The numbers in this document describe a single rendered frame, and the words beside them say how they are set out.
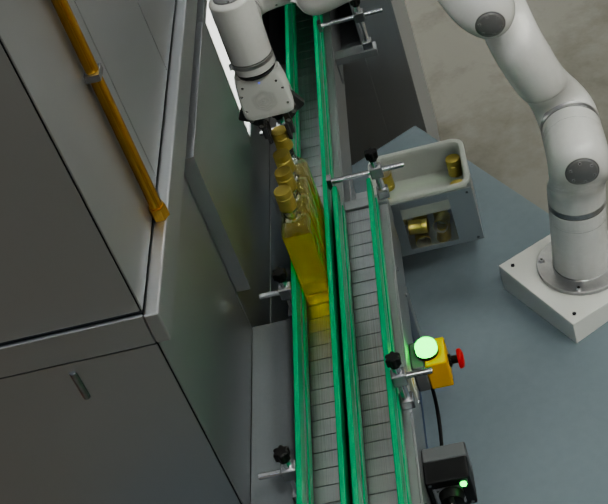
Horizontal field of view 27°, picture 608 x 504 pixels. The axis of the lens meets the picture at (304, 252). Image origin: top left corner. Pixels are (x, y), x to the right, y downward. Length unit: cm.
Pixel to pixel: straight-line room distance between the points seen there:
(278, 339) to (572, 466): 62
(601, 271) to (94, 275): 130
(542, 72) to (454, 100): 237
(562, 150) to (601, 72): 229
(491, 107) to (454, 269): 180
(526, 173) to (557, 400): 182
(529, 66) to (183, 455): 96
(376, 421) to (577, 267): 67
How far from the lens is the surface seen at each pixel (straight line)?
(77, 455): 213
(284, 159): 246
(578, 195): 259
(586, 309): 272
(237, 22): 233
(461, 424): 264
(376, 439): 226
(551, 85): 245
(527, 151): 445
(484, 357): 275
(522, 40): 239
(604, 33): 495
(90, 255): 181
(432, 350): 242
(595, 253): 272
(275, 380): 242
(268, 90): 242
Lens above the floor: 275
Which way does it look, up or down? 40 degrees down
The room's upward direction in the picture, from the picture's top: 21 degrees counter-clockwise
